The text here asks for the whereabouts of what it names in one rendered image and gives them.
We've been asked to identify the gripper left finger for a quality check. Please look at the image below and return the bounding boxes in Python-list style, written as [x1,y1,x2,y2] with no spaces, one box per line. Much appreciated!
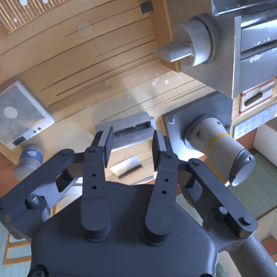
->
[0,126,116,243]

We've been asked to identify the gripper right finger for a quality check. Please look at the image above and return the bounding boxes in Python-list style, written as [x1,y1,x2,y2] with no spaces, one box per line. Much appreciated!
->
[140,129,259,246]

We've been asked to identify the grey ribbon cutter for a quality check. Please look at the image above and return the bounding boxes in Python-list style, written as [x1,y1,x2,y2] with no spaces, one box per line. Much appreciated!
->
[94,111,157,153]

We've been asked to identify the grey pasta roller knob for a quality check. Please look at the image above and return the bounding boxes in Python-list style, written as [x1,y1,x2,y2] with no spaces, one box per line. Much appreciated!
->
[153,14,220,68]

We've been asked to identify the steel pasta roller body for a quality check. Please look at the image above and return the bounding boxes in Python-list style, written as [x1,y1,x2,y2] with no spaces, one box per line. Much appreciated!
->
[166,0,277,100]

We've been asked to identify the thin grey metal rod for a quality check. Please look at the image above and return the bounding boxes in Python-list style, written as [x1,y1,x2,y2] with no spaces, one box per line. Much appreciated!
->
[131,175,156,186]

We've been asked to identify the grey tin with blue label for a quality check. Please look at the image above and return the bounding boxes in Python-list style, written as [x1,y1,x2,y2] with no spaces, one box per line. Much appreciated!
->
[13,143,45,182]

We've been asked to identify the wooden stool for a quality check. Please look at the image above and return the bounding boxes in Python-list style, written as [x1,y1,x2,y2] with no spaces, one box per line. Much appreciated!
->
[2,182,84,267]

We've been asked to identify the white kitchen scale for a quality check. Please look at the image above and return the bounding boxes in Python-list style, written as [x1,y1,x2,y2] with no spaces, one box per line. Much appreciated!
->
[0,80,56,151]

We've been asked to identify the grey ravioli mould tray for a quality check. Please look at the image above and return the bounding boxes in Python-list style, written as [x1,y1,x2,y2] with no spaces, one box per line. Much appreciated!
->
[232,102,277,141]

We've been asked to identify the white cabinet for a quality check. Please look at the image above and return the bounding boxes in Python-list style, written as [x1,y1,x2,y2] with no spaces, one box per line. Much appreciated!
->
[252,121,277,156]

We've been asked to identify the wooden base board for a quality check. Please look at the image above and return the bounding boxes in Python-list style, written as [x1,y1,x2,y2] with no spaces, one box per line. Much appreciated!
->
[149,0,181,73]

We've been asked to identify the bamboo mat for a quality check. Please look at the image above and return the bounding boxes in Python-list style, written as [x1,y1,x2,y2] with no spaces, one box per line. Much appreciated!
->
[0,0,73,35]

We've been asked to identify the small dark cube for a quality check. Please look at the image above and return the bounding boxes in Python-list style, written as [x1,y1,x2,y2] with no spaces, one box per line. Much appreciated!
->
[139,0,154,14]

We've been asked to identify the grey square base plate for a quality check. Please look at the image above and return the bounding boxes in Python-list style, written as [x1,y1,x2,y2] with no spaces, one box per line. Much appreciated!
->
[162,90,234,162]

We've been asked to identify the brown-handled knife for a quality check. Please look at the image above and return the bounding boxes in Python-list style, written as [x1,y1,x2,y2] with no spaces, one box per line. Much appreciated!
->
[244,84,277,107]

